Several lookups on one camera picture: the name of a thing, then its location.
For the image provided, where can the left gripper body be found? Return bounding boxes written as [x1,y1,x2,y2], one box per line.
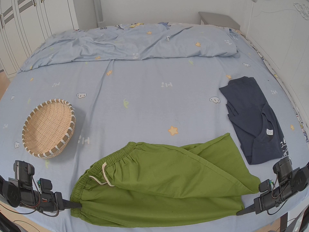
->
[22,190,65,213]

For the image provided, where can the dark blue T-shirt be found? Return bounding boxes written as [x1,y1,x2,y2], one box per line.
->
[219,76,291,165]

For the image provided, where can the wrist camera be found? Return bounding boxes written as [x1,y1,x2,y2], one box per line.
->
[259,179,273,193]
[38,178,53,192]

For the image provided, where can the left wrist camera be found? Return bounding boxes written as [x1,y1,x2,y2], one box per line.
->
[38,178,53,192]

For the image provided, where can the pale blue quilt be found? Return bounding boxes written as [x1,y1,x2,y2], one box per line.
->
[20,21,241,72]

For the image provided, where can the grey bedside table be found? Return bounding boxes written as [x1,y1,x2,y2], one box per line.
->
[198,12,241,30]

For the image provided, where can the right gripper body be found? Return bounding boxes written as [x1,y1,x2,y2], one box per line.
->
[253,184,294,214]

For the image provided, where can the round woven basket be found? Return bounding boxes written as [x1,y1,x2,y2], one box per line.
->
[22,99,77,159]

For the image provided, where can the white wardrobe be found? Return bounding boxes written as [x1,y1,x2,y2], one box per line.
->
[0,0,80,76]

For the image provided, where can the green shorts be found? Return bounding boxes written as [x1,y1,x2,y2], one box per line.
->
[70,133,261,227]

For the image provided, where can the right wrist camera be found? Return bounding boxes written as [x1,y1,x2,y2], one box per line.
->
[259,179,273,193]

